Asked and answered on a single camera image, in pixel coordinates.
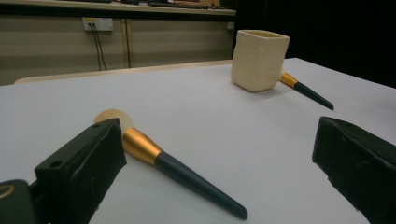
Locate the white table mat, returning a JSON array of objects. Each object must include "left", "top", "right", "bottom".
[{"left": 0, "top": 57, "right": 396, "bottom": 224}]

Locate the long beige background desk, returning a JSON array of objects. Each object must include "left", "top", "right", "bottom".
[{"left": 0, "top": 0, "right": 237, "bottom": 17}]

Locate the beige square cup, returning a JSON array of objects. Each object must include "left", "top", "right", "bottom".
[{"left": 230, "top": 29, "right": 290, "bottom": 93}]

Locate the wooden spoon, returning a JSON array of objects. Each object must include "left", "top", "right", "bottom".
[{"left": 93, "top": 108, "right": 249, "bottom": 221}]

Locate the white wall socket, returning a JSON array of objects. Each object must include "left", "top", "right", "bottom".
[{"left": 81, "top": 17, "right": 115, "bottom": 32}]

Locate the wooden table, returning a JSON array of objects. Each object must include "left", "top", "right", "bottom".
[{"left": 13, "top": 59, "right": 233, "bottom": 85}]

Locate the small makeup brush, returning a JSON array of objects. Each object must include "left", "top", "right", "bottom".
[{"left": 278, "top": 70, "right": 334, "bottom": 111}]

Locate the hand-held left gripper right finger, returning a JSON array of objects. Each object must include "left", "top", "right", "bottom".
[{"left": 312, "top": 116, "right": 396, "bottom": 224}]

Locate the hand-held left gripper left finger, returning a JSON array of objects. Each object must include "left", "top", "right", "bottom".
[{"left": 35, "top": 118, "right": 128, "bottom": 224}]

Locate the black wall cable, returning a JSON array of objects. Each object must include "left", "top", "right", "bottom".
[
  {"left": 89, "top": 23, "right": 103, "bottom": 72},
  {"left": 92, "top": 23, "right": 108, "bottom": 72}
]

